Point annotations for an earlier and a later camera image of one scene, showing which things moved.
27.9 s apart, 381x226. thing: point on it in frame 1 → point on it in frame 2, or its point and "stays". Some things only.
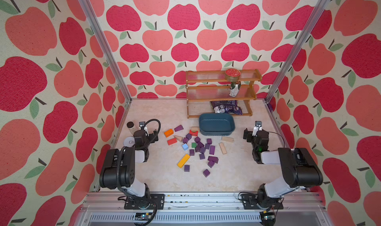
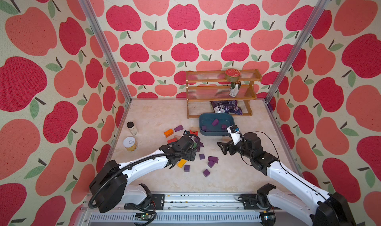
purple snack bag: [226, 106] stays
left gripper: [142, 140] → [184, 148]
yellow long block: [182, 161] stays
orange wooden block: [168, 133] stays
